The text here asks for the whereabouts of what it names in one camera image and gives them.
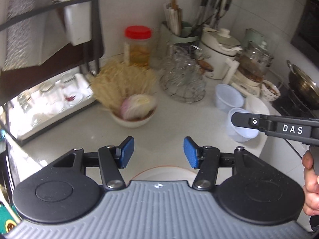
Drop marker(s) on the bundle of dried noodles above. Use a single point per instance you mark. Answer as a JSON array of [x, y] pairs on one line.
[[124, 79]]

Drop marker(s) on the cream patterned plate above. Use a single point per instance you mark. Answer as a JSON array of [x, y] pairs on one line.
[[164, 173]]

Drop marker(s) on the white utensil caddy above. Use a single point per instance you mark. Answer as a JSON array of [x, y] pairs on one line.
[[77, 25]]

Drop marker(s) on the white electric pot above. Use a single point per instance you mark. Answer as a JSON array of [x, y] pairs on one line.
[[216, 54]]

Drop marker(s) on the patterned bowl with dark residue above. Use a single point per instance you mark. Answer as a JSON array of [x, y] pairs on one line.
[[270, 90]]

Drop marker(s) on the dark wall oven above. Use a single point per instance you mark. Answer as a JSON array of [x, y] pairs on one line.
[[309, 25]]

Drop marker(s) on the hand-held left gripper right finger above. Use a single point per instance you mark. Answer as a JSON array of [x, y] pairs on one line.
[[190, 151]]

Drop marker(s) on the black stove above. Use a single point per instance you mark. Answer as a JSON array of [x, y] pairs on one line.
[[291, 104]]

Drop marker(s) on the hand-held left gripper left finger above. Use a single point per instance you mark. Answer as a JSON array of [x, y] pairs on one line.
[[125, 151]]

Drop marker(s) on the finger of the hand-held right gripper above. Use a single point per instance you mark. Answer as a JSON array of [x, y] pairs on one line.
[[245, 120]]

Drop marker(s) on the row of glass jars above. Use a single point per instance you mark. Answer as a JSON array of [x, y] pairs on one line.
[[47, 92]]

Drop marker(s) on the translucent plastic bowl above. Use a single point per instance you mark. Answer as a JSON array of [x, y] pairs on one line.
[[228, 99], [239, 135]]

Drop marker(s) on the glass health kettle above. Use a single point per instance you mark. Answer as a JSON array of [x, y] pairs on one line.
[[251, 67]]

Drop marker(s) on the printed cloth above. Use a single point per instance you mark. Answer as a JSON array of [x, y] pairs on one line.
[[6, 219]]

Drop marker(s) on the red-lidded plastic jar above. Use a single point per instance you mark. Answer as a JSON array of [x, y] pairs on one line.
[[138, 47]]

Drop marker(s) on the pale onion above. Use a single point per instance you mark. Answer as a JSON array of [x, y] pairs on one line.
[[138, 105]]

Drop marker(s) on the green chopstick holder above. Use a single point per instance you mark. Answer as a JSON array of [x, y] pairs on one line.
[[189, 33]]

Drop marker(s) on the white ceramic bowl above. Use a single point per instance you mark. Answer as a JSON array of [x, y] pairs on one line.
[[256, 104]]

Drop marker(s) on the white bowl with brown rim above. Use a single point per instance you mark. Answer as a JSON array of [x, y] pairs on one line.
[[132, 123]]

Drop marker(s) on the bundle of chopsticks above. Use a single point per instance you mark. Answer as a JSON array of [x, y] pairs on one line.
[[173, 15]]

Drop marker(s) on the person's right hand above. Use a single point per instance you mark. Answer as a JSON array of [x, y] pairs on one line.
[[312, 191]]

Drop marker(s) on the black dish rack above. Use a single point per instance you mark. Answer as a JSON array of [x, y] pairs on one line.
[[96, 17]]

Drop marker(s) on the metal wok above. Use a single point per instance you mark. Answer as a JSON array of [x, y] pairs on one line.
[[304, 84]]

